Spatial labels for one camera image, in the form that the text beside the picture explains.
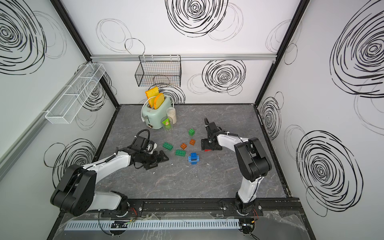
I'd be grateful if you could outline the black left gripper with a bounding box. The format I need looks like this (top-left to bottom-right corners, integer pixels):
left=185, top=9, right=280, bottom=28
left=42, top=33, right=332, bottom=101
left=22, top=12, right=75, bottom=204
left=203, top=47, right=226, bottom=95
left=140, top=149, right=170, bottom=169

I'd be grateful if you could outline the light blue long lego brick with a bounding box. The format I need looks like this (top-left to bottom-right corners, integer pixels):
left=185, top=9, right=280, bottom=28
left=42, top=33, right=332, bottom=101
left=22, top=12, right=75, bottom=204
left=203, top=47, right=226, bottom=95
left=188, top=156, right=200, bottom=165

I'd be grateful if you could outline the blue square lego brick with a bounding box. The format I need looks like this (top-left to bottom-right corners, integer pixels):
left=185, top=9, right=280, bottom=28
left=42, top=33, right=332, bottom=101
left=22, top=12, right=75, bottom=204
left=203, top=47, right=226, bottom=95
left=191, top=153, right=198, bottom=161

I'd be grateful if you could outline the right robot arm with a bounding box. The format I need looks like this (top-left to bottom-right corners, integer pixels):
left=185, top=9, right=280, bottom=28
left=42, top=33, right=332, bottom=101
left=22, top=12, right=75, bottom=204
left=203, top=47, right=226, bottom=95
left=201, top=118, right=272, bottom=216

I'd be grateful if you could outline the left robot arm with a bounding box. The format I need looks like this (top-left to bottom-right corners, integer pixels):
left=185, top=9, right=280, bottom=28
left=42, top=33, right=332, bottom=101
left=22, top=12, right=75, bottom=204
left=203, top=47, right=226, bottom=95
left=50, top=131, right=169, bottom=218

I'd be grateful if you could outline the dark green long lego brick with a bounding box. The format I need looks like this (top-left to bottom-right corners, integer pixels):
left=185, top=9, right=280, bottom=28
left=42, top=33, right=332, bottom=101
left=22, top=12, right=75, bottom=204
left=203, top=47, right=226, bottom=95
left=163, top=142, right=174, bottom=151

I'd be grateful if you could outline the clear glass with green packet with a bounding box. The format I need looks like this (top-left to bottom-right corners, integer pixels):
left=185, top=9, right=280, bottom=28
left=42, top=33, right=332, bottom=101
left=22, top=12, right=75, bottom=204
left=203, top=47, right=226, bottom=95
left=161, top=117, right=173, bottom=132

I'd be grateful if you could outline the jar of beige grains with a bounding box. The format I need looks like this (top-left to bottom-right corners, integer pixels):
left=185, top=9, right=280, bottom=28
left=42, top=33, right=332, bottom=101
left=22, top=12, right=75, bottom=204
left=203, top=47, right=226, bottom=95
left=166, top=107, right=177, bottom=124

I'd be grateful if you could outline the mint green toaster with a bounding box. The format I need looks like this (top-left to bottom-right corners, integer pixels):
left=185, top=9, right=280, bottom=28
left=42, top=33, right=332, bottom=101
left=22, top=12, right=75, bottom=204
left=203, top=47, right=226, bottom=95
left=141, top=95, right=173, bottom=130

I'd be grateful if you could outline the orange toast slice front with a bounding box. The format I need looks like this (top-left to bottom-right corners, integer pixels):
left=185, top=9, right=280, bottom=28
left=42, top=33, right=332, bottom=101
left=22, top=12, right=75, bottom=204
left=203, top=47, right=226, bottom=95
left=154, top=93, right=165, bottom=110

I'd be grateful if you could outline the yellow toast slice back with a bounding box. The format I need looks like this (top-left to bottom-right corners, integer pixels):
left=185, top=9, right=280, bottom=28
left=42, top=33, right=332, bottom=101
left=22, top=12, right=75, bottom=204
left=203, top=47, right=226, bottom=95
left=145, top=86, right=159, bottom=108

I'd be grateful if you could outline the white slotted cable duct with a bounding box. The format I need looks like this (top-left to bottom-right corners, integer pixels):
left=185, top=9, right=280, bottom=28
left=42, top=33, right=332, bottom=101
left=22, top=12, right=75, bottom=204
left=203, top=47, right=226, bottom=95
left=65, top=219, right=241, bottom=231

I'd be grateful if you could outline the black wire basket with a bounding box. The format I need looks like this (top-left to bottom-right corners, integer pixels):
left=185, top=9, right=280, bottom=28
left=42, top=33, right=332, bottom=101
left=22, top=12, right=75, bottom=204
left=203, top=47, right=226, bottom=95
left=135, top=55, right=182, bottom=87

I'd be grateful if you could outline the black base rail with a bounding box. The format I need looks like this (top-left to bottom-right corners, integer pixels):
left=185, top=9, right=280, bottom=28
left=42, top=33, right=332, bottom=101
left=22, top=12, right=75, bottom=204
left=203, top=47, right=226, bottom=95
left=128, top=198, right=303, bottom=217

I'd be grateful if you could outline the white mesh wall shelf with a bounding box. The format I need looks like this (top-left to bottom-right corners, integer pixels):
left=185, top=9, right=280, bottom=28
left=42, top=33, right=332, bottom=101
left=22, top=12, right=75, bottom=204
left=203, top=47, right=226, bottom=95
left=45, top=64, right=106, bottom=124

